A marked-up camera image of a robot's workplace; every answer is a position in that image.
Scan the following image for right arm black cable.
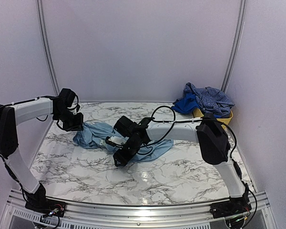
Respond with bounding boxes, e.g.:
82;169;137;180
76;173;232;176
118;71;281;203
143;105;239;158

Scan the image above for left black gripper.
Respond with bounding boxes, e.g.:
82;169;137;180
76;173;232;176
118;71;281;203
53;108;83;132

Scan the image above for left corner aluminium post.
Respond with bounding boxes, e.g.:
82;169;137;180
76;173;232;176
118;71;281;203
36;0;60;95

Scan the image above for right corner aluminium post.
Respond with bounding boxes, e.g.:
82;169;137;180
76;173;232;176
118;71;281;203
221;0;247;93

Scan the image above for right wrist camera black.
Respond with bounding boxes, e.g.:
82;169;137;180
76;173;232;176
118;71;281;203
113;115;134;137

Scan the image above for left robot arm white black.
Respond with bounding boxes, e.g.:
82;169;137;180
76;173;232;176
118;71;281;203
0;88;83;212

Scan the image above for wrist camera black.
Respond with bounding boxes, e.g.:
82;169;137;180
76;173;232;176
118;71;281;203
113;115;134;137
59;88;76;108

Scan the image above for yellow plastic laundry basket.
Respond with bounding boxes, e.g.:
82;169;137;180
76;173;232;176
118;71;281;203
192;108;234;125

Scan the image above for royal blue garment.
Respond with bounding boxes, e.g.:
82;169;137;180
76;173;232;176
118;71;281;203
171;93;199;114

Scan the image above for corner aluminium post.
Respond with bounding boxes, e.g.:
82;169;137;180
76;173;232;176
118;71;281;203
221;0;247;93
36;0;60;95

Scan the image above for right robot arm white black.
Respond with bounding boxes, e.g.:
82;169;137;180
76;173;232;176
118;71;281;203
105;114;249;214

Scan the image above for light blue t-shirt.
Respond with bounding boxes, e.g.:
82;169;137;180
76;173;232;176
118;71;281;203
73;122;174;162

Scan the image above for aluminium front frame rail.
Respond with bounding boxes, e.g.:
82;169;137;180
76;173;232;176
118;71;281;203
0;189;275;229

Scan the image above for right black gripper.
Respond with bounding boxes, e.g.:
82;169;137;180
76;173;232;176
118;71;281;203
113;138;143;167

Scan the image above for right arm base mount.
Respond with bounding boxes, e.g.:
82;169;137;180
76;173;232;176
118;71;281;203
210;196;252;219

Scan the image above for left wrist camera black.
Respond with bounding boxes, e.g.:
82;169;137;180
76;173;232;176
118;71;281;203
59;88;76;108

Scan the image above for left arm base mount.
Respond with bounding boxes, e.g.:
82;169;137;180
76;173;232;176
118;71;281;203
22;190;66;217

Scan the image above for blue patterned button shirt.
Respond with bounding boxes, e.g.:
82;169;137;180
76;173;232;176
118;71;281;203
184;83;235;118

